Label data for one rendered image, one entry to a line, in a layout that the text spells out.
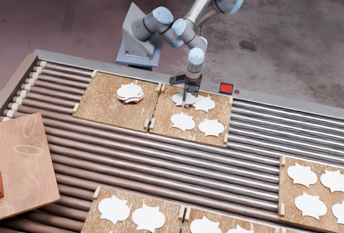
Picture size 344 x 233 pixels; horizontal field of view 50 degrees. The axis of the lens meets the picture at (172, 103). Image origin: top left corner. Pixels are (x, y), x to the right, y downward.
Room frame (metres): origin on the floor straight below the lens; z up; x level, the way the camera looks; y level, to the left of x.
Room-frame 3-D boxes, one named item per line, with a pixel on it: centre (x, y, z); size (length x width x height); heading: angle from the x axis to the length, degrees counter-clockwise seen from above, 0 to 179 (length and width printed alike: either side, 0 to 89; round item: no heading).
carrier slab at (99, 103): (1.35, 0.30, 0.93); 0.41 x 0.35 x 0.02; 81
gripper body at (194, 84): (1.38, -0.10, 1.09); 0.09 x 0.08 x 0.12; 83
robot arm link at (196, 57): (1.39, -0.10, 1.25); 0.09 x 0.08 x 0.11; 171
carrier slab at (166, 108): (1.30, -0.12, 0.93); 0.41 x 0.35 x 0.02; 82
